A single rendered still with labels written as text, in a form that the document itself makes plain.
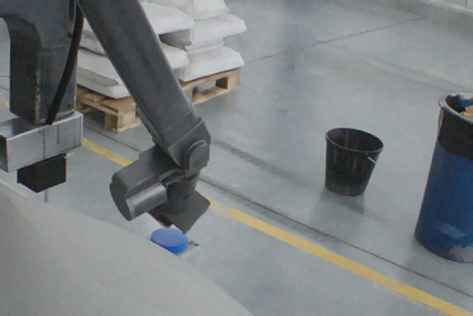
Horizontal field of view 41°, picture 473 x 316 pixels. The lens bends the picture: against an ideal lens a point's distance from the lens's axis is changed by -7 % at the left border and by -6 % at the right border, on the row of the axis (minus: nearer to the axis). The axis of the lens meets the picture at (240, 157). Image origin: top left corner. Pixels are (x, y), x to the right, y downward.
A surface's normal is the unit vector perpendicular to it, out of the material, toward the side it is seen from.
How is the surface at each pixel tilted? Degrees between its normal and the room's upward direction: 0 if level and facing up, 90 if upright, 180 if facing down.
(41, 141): 90
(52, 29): 90
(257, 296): 0
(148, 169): 28
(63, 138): 90
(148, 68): 107
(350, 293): 0
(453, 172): 93
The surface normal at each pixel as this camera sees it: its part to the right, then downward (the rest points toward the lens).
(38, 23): 0.81, 0.33
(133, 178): -0.01, -0.63
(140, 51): 0.57, 0.64
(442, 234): -0.71, 0.25
